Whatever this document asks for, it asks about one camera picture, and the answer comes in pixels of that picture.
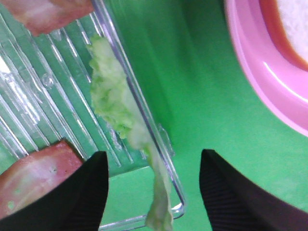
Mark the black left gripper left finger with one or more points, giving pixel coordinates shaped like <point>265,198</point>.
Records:
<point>77,204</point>

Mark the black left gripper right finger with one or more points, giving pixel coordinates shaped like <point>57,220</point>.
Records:
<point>234,203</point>

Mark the bacon strip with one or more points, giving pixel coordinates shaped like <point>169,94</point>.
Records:
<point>35,175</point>
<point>45,16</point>

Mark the green lettuce leaf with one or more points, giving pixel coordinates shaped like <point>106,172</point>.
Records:
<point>113,100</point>

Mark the bread slice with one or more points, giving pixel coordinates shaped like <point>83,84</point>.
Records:
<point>287,24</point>

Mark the green tablecloth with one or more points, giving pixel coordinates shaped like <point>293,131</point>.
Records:
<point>183,59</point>

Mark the clear left plastic container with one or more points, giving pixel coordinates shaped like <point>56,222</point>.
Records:
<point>45,97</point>

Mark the pink plate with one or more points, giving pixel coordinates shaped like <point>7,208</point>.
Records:
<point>281,86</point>

